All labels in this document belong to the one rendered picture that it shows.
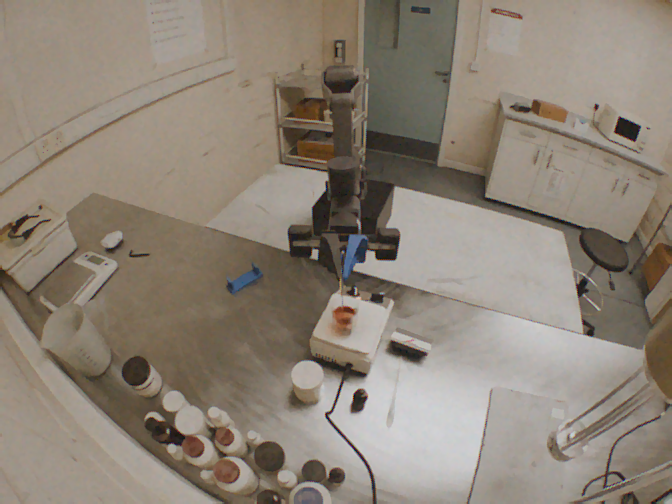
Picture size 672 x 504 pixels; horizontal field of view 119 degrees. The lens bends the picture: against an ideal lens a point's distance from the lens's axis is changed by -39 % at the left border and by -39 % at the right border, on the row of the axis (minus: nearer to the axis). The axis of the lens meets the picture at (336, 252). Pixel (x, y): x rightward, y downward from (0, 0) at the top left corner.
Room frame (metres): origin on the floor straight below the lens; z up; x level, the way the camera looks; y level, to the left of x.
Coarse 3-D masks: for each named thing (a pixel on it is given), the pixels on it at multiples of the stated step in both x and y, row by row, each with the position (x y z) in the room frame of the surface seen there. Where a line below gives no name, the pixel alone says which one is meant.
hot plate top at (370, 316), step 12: (360, 300) 0.43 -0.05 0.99; (324, 312) 0.40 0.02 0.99; (360, 312) 0.40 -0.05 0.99; (372, 312) 0.40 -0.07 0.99; (384, 312) 0.40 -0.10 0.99; (324, 324) 0.37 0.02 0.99; (360, 324) 0.37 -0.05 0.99; (372, 324) 0.37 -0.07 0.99; (324, 336) 0.34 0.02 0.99; (336, 336) 0.34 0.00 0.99; (360, 336) 0.34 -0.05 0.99; (372, 336) 0.34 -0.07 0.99; (348, 348) 0.32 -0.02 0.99; (360, 348) 0.31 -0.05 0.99; (372, 348) 0.31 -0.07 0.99
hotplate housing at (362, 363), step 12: (384, 324) 0.38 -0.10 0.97; (312, 336) 0.36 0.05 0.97; (312, 348) 0.34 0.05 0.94; (324, 348) 0.33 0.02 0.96; (336, 348) 0.33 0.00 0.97; (324, 360) 0.33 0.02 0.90; (336, 360) 0.32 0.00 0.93; (348, 360) 0.31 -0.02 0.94; (360, 360) 0.30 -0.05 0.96; (372, 360) 0.31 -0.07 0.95; (348, 372) 0.29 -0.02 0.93
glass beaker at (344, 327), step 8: (344, 296) 0.39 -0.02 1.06; (352, 296) 0.38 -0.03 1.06; (336, 304) 0.38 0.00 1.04; (344, 304) 0.38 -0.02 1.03; (352, 304) 0.38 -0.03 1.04; (336, 320) 0.34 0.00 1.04; (344, 320) 0.34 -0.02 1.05; (352, 320) 0.34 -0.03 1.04; (336, 328) 0.34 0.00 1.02; (344, 328) 0.34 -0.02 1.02; (352, 328) 0.34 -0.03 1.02; (344, 336) 0.34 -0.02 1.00
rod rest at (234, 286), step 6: (252, 264) 0.59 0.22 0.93; (252, 270) 0.60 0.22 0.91; (258, 270) 0.58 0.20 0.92; (240, 276) 0.57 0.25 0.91; (246, 276) 0.57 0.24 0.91; (252, 276) 0.57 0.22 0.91; (258, 276) 0.58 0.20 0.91; (228, 282) 0.54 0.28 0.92; (234, 282) 0.55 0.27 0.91; (240, 282) 0.55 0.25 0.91; (246, 282) 0.55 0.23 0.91; (252, 282) 0.56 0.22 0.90; (228, 288) 0.53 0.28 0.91; (234, 288) 0.53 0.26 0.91; (240, 288) 0.53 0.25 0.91
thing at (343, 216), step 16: (336, 208) 0.48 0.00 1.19; (352, 208) 0.48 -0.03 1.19; (336, 224) 0.43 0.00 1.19; (352, 224) 0.43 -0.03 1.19; (288, 240) 0.41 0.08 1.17; (304, 240) 0.42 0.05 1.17; (368, 240) 0.42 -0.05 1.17; (384, 240) 0.42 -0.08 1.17; (304, 256) 0.41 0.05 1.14; (384, 256) 0.41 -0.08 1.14
